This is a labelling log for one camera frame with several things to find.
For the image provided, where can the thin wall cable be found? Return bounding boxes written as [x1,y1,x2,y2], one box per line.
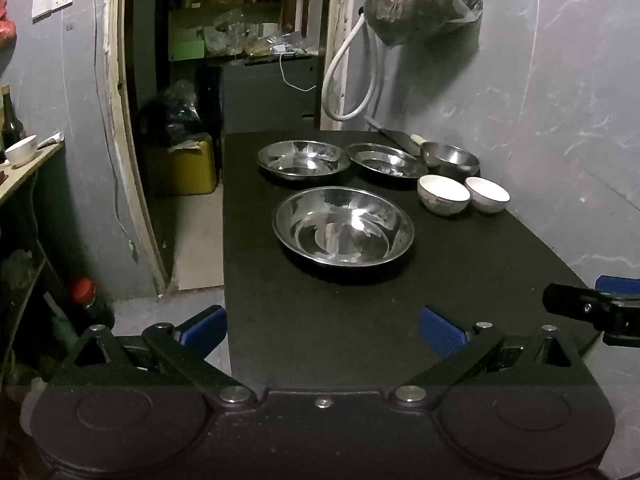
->
[91,0,139,263]

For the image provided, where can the white ceramic bowl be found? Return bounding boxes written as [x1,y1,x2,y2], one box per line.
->
[465,176,511,215]
[417,175,472,217]

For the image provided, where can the dark glass bottle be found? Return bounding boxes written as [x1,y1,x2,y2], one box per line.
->
[0,85,27,158]

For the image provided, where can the small white bowl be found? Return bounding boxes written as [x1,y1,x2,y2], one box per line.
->
[4,135,40,169]

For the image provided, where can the small steel plate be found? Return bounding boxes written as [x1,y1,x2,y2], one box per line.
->
[346,143,429,181]
[257,140,351,180]

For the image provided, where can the white hose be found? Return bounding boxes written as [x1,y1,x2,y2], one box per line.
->
[321,10,387,122]

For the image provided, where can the yellow container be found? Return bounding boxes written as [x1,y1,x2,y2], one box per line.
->
[149,132,219,197]

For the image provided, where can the white charger cable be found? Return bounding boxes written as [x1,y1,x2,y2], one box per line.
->
[272,44,319,94]

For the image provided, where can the dark cabinet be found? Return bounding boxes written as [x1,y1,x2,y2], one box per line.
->
[220,52,322,134]

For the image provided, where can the hanging plastic bag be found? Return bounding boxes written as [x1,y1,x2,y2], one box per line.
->
[362,0,484,49]

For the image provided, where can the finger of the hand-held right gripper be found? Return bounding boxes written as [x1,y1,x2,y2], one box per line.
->
[542,283,640,348]
[595,275,640,296]

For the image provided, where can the red plastic bags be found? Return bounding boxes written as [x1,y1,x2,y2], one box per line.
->
[0,0,17,54]

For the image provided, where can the worn door frame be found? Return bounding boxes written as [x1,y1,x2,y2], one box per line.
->
[102,0,174,297]

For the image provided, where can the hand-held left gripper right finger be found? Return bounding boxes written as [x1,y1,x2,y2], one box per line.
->
[387,305,601,408]

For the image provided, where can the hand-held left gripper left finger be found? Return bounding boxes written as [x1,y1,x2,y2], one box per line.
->
[50,305,256,408]

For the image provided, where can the steel bowl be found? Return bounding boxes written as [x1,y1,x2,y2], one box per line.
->
[420,142,481,181]

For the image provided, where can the green box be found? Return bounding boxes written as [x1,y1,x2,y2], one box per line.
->
[170,40,206,62]

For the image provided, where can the kitchen cleaver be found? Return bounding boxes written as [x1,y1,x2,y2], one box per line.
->
[366,116,429,157]

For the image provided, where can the red capped dark bottle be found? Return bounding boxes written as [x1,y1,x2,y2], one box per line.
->
[67,277,117,333]

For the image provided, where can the black plastic bag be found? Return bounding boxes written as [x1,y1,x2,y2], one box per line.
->
[141,80,204,147]

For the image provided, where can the wooden shelf unit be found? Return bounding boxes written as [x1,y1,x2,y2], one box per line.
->
[0,139,71,386]

